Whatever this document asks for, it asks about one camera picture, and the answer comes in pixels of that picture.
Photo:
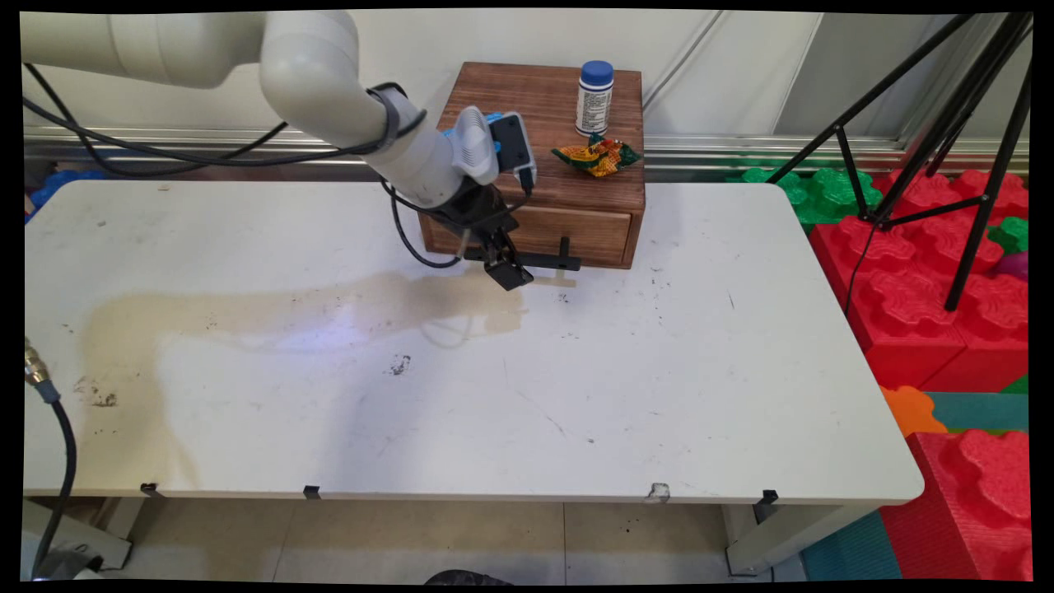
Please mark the small blue cardboard box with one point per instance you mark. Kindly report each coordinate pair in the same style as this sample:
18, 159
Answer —
450, 132

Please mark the orange foam piece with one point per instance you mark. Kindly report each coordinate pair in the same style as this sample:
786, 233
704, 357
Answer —
906, 412

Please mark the brown wooden drawer cabinet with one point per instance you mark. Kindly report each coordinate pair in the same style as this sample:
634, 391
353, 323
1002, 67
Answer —
543, 107

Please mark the black table edge clip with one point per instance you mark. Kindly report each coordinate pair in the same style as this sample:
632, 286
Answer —
767, 497
311, 492
150, 490

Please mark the purple foam piece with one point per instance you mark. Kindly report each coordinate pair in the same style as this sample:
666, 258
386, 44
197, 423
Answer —
1017, 265

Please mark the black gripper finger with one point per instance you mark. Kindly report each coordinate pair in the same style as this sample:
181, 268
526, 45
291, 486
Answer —
510, 276
504, 243

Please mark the white bottle with blue cap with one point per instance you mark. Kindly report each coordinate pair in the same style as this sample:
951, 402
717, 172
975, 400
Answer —
594, 103

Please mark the small green foam block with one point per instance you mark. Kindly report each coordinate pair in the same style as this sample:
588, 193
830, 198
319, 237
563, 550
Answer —
1011, 235

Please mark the teal foam mat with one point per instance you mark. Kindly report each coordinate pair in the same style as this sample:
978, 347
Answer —
980, 412

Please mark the aluminium wall rail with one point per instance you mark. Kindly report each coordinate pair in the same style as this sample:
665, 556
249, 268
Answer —
708, 152

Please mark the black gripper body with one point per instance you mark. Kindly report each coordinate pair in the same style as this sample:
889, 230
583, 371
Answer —
469, 210

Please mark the white tape scrap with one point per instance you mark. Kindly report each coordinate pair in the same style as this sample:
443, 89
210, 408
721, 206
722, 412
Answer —
657, 492

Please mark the teal foam block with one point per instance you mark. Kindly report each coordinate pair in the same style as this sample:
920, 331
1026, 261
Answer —
856, 548

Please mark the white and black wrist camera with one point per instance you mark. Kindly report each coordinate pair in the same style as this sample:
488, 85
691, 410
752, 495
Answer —
478, 144

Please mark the black tripod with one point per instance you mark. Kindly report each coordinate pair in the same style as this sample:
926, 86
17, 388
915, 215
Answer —
989, 193

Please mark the blue foam block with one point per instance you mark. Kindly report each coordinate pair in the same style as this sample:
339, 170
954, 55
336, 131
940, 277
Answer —
58, 185

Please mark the white table leg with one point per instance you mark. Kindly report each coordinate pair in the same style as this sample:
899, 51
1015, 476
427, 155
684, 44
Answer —
782, 539
82, 535

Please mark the large green foam block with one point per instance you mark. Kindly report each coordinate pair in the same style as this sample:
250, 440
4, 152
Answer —
823, 193

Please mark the red foam building block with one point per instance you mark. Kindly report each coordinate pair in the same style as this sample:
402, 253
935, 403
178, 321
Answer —
922, 193
972, 511
889, 247
914, 329

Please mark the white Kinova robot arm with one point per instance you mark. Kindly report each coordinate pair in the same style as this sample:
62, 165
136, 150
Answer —
313, 66

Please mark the dark round object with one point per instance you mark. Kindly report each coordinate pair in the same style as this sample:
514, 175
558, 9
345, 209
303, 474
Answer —
465, 578

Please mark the crumpled colourful snack packet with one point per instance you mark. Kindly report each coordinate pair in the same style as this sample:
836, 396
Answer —
599, 156

